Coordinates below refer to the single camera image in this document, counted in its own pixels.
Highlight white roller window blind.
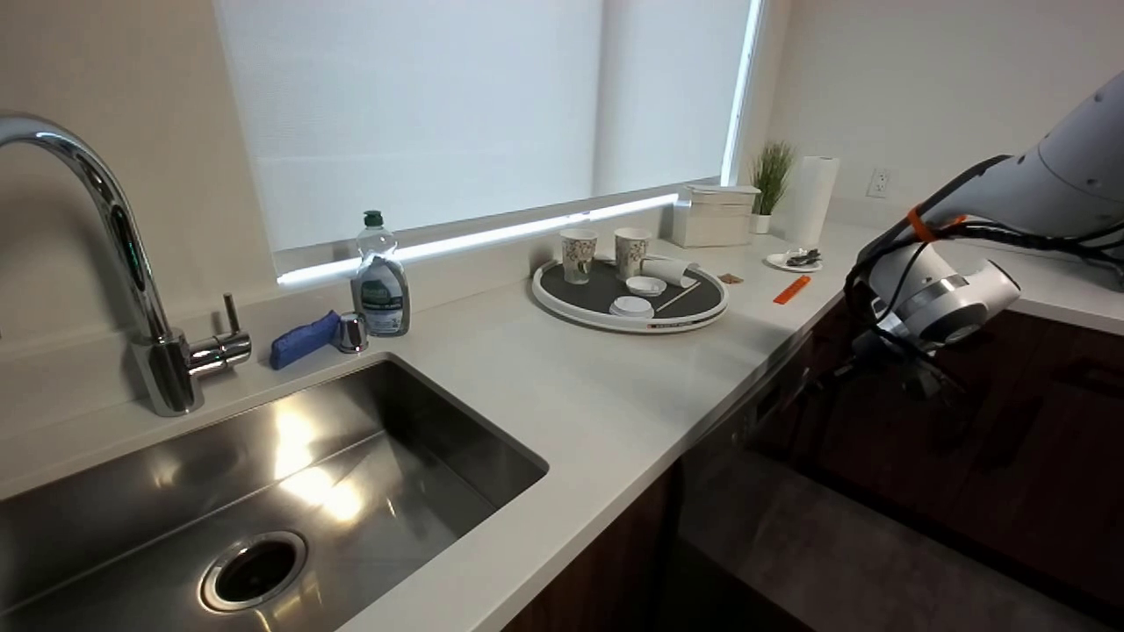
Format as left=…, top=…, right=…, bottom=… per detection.
left=214, top=0, right=752, bottom=253

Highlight white storage box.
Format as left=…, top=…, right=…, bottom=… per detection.
left=670, top=186, right=758, bottom=250

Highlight small white bowl front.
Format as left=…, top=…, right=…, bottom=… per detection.
left=612, top=296, right=652, bottom=320

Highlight stainless steel sink basin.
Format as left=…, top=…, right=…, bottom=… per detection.
left=0, top=358, right=546, bottom=632

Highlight stainless steel dishwasher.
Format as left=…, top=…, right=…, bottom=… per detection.
left=652, top=349, right=806, bottom=632

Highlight small white dish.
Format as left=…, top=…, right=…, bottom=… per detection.
left=765, top=250, right=821, bottom=275

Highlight blue dish brush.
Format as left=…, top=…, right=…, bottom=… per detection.
left=266, top=311, right=364, bottom=367

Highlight patterned cup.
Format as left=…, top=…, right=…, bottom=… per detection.
left=614, top=229, right=648, bottom=276
left=560, top=229, right=597, bottom=284

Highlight small white bowl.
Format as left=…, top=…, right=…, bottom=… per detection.
left=612, top=296, right=652, bottom=320
left=625, top=275, right=668, bottom=299

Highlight orange flat tool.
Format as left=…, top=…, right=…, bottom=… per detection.
left=773, top=275, right=812, bottom=305

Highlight chrome kitchen faucet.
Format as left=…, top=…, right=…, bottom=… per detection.
left=0, top=113, right=254, bottom=414

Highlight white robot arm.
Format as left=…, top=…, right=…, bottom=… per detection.
left=821, top=73, right=1124, bottom=414

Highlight small white bowl back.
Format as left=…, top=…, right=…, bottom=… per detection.
left=625, top=275, right=668, bottom=299

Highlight white rolled cloth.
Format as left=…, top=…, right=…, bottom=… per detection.
left=638, top=257, right=697, bottom=288

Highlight small green potted plant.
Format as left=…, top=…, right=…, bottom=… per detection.
left=752, top=144, right=793, bottom=233

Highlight right patterned cup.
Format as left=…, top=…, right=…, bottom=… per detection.
left=614, top=229, right=648, bottom=276

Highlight dark wood cabinet front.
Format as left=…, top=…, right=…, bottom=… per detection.
left=806, top=310, right=1124, bottom=625

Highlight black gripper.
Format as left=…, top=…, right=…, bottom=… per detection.
left=831, top=333, right=974, bottom=447

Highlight dish soap bottle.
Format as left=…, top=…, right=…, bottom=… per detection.
left=352, top=210, right=410, bottom=336

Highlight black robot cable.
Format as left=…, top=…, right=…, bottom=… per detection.
left=840, top=151, right=1124, bottom=345

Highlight white paper towel roll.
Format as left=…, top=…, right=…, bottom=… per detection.
left=786, top=154, right=840, bottom=250

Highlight left patterned cup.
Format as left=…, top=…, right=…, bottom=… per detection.
left=560, top=229, right=597, bottom=284

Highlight round dark serving tray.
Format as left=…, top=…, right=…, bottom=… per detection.
left=529, top=260, right=731, bottom=336

